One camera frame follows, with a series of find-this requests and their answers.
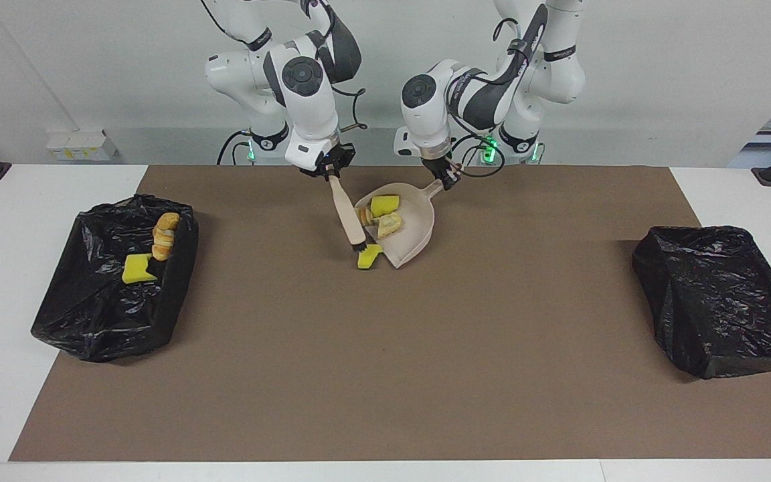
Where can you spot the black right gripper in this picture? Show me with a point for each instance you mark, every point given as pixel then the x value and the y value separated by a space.
pixel 332 159

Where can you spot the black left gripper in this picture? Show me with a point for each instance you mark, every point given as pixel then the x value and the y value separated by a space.
pixel 449 167

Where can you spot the beige hand brush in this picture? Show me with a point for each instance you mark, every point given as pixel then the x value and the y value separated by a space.
pixel 349 214

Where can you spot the striped croissant bread piece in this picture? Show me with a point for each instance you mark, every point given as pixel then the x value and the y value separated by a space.
pixel 168 224
pixel 365 216

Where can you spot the beige plastic dustpan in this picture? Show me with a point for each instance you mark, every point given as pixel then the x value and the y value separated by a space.
pixel 419 227

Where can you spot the rounded yellow sponge chunk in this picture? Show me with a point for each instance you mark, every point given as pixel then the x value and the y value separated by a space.
pixel 385 204

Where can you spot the pale cracker piece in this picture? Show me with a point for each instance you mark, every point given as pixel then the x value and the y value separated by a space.
pixel 391 226

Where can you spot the small notched yellow sponge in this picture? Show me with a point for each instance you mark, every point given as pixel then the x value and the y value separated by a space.
pixel 367 259

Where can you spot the brown bread roll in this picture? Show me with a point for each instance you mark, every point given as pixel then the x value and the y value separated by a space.
pixel 160 251

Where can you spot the large notched yellow sponge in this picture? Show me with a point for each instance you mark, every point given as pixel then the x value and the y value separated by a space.
pixel 136 270

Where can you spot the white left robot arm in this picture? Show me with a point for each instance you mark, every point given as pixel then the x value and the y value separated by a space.
pixel 425 114

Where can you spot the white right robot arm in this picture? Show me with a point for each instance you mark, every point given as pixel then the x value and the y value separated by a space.
pixel 305 100

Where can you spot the black trash bag bin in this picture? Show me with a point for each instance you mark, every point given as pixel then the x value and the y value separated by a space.
pixel 91 314
pixel 713 301

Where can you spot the brown table mat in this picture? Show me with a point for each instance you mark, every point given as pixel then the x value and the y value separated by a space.
pixel 385 415

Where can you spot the white wall socket box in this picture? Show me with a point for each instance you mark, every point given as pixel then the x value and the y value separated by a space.
pixel 81 144

